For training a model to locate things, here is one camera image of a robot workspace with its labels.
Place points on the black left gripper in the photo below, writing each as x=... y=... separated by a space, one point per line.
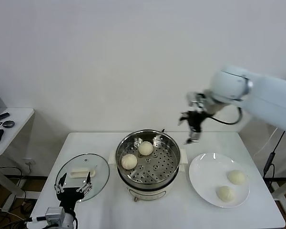
x=69 y=195

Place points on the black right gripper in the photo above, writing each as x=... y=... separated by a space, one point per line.
x=196 y=120

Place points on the white steamed baozi bun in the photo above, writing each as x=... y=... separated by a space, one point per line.
x=146 y=148
x=129 y=162
x=236 y=177
x=225 y=194

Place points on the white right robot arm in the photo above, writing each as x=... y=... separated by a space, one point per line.
x=264 y=95

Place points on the stainless steel steamer basket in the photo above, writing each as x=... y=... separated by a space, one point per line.
x=162 y=171

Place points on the white round plate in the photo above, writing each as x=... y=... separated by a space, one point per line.
x=209 y=167

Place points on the white power strip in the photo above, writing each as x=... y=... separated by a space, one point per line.
x=28 y=161

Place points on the cream electric cooker pot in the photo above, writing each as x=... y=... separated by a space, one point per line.
x=145 y=192

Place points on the white side desk with devices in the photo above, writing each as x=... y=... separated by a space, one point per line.
x=16 y=124

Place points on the round grey puck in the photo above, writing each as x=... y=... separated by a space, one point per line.
x=8 y=123

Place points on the black remote control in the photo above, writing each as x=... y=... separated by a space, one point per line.
x=2 y=116

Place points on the white side desk with label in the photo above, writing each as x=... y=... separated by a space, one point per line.
x=283 y=202

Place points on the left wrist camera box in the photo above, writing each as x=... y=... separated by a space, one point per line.
x=54 y=214

